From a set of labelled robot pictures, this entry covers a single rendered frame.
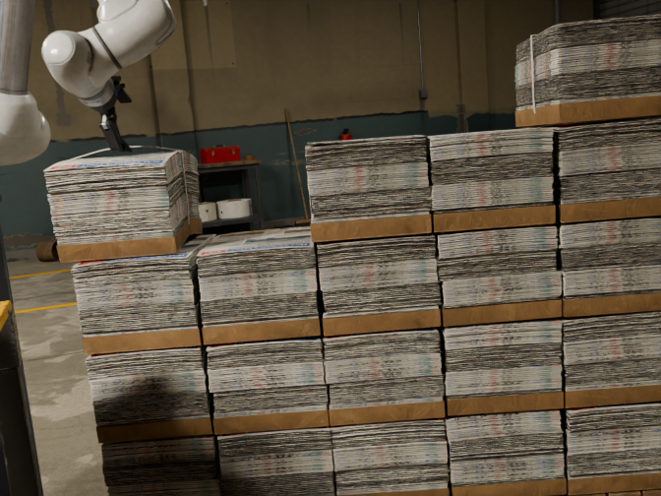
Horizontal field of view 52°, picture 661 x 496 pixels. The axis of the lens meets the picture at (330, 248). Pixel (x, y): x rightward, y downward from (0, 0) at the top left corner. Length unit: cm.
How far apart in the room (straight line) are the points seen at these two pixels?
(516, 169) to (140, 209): 89
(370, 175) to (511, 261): 40
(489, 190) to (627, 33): 46
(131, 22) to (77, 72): 15
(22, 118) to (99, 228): 48
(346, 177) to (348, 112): 729
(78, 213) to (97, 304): 22
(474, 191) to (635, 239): 41
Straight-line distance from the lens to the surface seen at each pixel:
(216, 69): 848
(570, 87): 169
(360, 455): 177
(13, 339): 148
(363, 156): 160
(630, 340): 181
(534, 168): 166
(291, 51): 872
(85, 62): 154
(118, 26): 156
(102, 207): 170
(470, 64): 961
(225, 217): 783
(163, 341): 171
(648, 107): 175
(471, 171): 163
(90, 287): 173
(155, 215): 167
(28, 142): 210
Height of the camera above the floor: 108
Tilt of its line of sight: 9 degrees down
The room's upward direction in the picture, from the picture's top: 5 degrees counter-clockwise
